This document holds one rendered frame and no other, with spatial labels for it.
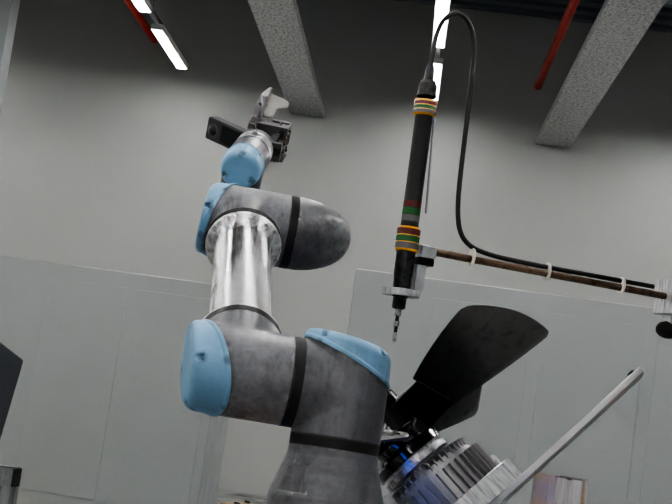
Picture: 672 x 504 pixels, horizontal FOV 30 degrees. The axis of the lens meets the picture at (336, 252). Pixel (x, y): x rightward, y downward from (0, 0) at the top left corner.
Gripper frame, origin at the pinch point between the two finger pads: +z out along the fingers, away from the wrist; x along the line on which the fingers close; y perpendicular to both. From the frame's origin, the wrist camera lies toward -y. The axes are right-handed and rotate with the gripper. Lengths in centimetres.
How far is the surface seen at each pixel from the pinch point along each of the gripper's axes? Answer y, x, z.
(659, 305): 87, -17, -12
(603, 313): 164, -208, 484
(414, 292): 38, -14, -40
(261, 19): -132, -143, 858
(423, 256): 38, -9, -35
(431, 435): 46, -39, -46
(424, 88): 31.8, 18.9, -22.7
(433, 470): 48, -42, -53
